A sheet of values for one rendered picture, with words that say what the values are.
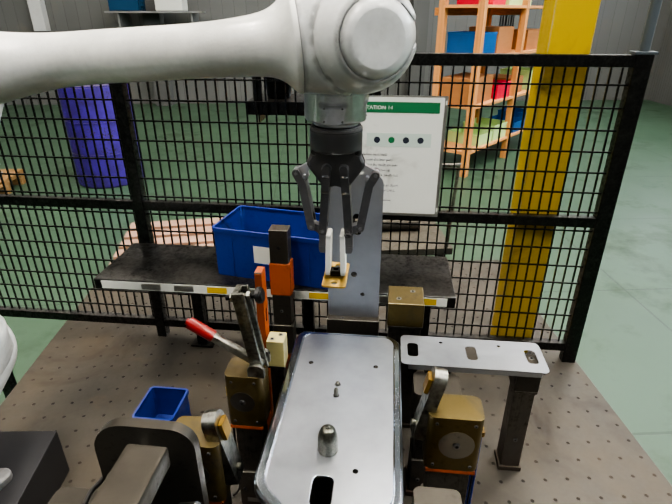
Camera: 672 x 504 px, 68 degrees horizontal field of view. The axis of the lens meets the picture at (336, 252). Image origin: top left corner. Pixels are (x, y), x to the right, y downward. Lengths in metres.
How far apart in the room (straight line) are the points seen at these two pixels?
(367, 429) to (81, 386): 0.93
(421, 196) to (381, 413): 0.62
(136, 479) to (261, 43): 0.47
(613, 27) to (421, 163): 10.73
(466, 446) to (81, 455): 0.89
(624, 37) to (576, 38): 10.72
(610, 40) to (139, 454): 11.66
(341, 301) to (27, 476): 0.72
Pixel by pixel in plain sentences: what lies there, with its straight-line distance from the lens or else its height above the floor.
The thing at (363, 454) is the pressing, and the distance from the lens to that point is 0.85.
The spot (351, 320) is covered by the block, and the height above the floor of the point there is 1.00.
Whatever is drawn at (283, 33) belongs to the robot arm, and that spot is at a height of 1.62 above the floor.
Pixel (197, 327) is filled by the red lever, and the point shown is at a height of 1.14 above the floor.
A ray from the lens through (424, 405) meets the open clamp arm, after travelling 0.86.
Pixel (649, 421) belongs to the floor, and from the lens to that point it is 2.71.
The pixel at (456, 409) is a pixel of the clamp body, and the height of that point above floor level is 1.05.
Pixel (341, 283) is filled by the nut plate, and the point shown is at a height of 1.25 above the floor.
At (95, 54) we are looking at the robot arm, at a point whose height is 1.59.
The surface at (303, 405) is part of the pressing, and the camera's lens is 0.93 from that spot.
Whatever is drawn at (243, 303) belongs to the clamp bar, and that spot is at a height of 1.20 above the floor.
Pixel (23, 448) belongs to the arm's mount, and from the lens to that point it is 1.28.
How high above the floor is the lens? 1.63
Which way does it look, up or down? 26 degrees down
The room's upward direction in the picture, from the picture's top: straight up
